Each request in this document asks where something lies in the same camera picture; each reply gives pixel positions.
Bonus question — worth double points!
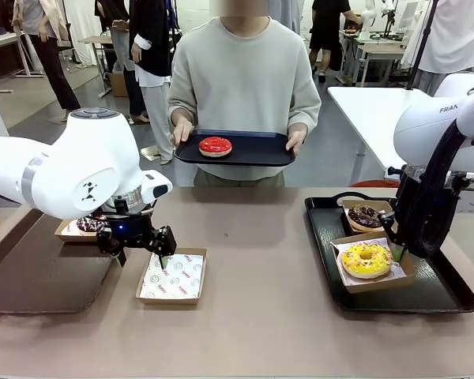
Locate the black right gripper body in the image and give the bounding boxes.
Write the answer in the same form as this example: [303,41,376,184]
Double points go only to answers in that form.
[394,167,431,216]

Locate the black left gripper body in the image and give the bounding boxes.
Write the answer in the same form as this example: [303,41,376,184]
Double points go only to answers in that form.
[96,212,161,254]

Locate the chocolate donut with nut crumbs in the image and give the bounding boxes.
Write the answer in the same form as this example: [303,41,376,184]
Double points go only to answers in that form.
[347,205,386,232]

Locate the chocolate donut with coloured sprinkles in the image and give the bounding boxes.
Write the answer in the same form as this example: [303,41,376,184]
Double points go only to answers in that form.
[76,216,108,237]

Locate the kraft paper food box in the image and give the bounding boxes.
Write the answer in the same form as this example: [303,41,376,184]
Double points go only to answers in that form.
[135,247,208,306]
[340,199,398,237]
[329,232,418,295]
[54,215,114,243]

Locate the yellow glazed sprinkle donut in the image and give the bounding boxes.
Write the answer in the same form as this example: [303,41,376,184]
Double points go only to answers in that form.
[337,242,394,280]

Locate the red glazed donut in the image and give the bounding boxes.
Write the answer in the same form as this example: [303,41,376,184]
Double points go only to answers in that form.
[198,136,233,159]

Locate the black serving tray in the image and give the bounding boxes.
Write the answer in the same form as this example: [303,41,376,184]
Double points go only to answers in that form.
[172,129,297,167]

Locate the person's left forearm beige sleeve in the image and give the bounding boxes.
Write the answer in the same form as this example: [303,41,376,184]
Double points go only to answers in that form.
[287,84,323,136]

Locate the person's right forearm beige sleeve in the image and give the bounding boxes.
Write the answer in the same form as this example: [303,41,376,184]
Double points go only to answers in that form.
[167,74,195,124]

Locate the brown plastic tray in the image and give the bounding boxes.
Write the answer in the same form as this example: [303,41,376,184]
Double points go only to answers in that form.
[0,207,116,316]

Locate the person's right hand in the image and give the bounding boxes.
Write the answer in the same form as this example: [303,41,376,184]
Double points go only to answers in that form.
[172,118,194,150]

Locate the person's left hand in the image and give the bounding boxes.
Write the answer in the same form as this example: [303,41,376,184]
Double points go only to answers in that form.
[284,129,306,157]

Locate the red stool seat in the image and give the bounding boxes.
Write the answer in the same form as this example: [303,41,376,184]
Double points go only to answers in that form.
[348,179,400,189]

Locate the gold floor plate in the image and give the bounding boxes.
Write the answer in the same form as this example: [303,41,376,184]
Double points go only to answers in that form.
[139,144,164,162]

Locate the large white table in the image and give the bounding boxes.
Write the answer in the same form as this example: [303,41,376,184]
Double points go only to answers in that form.
[326,86,474,171]

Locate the black stand pole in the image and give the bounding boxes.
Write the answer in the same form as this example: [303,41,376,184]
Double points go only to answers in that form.
[405,0,440,92]

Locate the grey workbench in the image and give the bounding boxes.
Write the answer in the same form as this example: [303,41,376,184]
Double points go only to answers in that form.
[338,29,416,88]

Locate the cardboard box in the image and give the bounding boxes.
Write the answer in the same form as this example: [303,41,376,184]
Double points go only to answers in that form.
[109,69,130,98]

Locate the bystander in white shirt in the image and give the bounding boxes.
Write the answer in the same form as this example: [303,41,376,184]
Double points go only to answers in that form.
[401,0,474,96]

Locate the person in beige sweater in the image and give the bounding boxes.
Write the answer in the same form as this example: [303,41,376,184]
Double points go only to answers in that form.
[167,0,323,187]

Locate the bystander in dark grey clothes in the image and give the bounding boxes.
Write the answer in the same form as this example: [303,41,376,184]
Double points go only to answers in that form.
[94,0,151,126]

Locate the bystander in black t-shirt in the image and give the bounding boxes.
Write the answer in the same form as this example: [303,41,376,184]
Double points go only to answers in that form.
[307,0,363,82]

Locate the bystander in beige jacket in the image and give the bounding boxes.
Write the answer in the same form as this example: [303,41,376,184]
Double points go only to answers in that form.
[11,0,83,124]

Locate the bystander in black jacket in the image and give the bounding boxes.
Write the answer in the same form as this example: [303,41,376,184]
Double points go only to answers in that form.
[128,0,175,166]

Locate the light wooden desk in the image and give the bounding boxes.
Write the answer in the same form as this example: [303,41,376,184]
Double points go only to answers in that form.
[77,35,115,99]

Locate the white desk with metal legs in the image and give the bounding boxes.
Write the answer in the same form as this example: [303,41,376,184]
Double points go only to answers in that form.
[0,31,44,96]

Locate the black sleeved cable bundle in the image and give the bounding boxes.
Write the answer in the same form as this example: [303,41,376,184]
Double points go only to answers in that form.
[398,117,472,258]

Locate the black plastic tray with handle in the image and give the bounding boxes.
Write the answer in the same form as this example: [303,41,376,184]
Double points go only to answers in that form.
[303,192,474,315]

